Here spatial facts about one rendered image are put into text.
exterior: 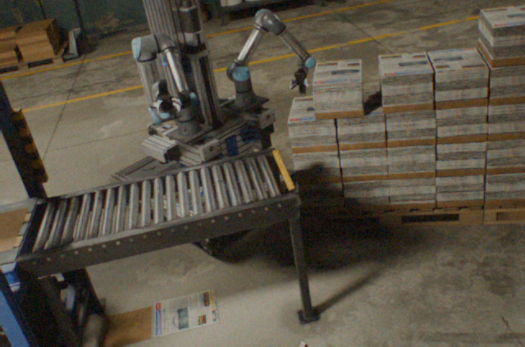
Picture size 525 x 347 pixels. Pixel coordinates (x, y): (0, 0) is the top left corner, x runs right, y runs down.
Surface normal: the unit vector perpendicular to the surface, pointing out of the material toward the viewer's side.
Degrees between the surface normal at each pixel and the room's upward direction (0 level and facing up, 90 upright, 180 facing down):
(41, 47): 89
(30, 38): 90
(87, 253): 90
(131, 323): 0
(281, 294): 0
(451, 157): 89
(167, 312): 1
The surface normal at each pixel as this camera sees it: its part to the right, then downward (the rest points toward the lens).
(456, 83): -0.13, 0.48
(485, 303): -0.15, -0.88
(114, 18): 0.18, 0.44
